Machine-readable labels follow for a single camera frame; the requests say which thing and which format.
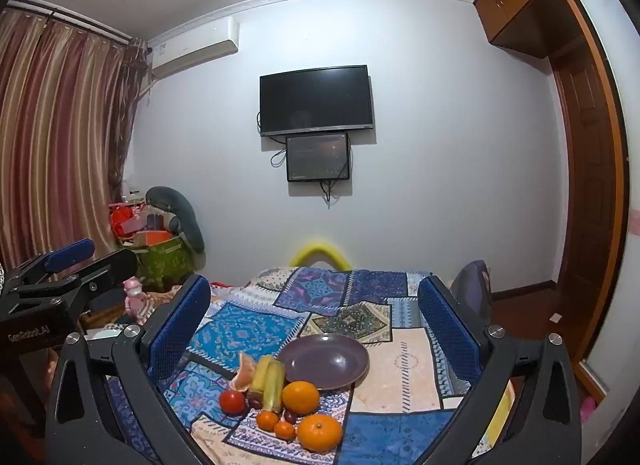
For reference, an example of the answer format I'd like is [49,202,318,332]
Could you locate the pomelo segment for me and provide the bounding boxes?
[229,351,257,393]

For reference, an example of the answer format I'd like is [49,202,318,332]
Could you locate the red tomato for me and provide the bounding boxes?
[218,389,246,417]

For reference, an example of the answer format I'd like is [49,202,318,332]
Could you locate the dark red grape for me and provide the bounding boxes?
[283,410,297,425]
[247,395,262,411]

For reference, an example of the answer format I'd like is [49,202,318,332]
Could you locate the green sugarcane piece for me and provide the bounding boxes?
[262,360,285,414]
[247,355,274,401]

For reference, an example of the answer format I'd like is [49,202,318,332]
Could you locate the small mandarin orange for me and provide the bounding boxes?
[256,411,280,433]
[273,421,296,442]

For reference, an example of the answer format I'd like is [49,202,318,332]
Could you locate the large orange with sticker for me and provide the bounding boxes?
[281,381,320,416]

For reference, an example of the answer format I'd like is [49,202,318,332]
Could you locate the large orange with stem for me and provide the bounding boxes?
[296,414,343,453]

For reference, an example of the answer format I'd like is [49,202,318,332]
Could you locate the pink plush toy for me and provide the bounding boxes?
[122,277,151,325]

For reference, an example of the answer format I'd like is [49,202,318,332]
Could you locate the dark blue chair back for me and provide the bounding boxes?
[450,260,491,324]

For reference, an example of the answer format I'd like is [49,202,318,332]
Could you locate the green storage box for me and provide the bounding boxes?
[132,237,194,293]

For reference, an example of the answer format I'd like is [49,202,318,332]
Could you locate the red gift bag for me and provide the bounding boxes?
[108,202,145,241]

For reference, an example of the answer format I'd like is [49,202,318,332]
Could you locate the grey neck pillow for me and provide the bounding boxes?
[145,186,205,254]

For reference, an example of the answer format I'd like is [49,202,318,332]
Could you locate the blue patchwork bed cover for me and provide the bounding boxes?
[149,267,480,464]

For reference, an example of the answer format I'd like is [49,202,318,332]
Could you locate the purple ceramic plate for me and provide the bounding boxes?
[278,334,370,391]

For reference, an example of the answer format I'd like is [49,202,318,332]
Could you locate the yellow foam tube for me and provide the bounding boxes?
[290,241,352,272]

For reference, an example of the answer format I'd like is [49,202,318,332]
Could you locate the striped red curtain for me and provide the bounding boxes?
[1,9,148,269]

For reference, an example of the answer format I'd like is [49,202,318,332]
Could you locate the white air conditioner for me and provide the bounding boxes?
[151,16,240,79]

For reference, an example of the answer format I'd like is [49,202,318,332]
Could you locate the brown wooden wardrobe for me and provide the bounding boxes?
[471,0,629,400]

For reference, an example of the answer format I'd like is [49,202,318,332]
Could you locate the monitor power cables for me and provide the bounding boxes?
[256,112,357,210]

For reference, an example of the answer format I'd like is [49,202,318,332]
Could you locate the small black wall monitor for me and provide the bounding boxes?
[285,132,350,182]

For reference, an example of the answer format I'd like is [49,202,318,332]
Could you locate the large black wall television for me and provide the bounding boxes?
[259,65,374,136]

